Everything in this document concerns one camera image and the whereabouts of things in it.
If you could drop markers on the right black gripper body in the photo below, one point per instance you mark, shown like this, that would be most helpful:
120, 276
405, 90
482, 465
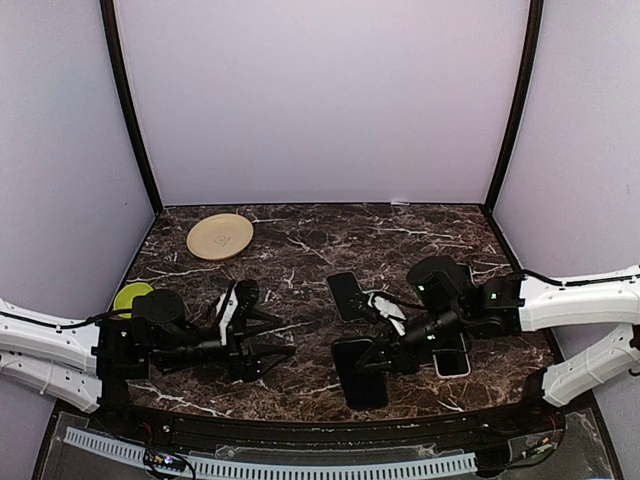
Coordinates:
408, 358

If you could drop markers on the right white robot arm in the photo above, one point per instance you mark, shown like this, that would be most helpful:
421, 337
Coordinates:
511, 305

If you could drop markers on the left black frame post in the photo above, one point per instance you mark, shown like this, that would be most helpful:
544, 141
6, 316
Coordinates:
126, 101

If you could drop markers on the black frame post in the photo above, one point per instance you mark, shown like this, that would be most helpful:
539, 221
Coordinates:
525, 70
126, 101

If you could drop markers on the white slotted cable duct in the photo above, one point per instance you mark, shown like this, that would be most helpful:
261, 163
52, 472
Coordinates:
201, 467

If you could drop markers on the light blue phone case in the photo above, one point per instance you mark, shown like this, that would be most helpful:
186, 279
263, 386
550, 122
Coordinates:
470, 272

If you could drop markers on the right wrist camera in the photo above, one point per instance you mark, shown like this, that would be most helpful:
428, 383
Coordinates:
374, 307

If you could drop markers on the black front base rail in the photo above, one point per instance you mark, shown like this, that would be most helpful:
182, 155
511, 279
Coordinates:
204, 416

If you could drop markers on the beige round plate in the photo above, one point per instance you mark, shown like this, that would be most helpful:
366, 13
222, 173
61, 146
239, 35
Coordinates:
220, 237

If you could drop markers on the pink silicone phone case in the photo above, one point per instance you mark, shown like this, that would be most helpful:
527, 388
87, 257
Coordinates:
452, 367

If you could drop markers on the dark smartphone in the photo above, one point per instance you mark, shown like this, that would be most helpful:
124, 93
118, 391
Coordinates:
360, 372

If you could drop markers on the yellow green bowl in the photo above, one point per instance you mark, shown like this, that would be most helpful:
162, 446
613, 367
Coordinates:
125, 296

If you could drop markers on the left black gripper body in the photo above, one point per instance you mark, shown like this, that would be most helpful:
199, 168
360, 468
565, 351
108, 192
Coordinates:
237, 363

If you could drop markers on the smartphone with silver edge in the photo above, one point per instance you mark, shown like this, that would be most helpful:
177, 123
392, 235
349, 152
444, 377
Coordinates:
347, 295

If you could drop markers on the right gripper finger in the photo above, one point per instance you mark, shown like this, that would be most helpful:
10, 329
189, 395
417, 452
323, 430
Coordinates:
372, 365
371, 348

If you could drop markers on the small circuit board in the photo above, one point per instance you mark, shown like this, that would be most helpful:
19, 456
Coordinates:
162, 461

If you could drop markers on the right black frame post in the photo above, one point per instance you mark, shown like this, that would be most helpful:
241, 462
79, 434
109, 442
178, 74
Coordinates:
525, 70

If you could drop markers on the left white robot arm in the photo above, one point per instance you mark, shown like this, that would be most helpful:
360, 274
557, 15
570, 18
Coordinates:
80, 361

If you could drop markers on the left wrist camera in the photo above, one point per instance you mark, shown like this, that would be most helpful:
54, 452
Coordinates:
233, 309

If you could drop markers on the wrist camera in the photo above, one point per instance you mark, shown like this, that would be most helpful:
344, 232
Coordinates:
374, 307
233, 309

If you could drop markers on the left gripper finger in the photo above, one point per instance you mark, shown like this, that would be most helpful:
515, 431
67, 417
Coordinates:
266, 357
261, 322

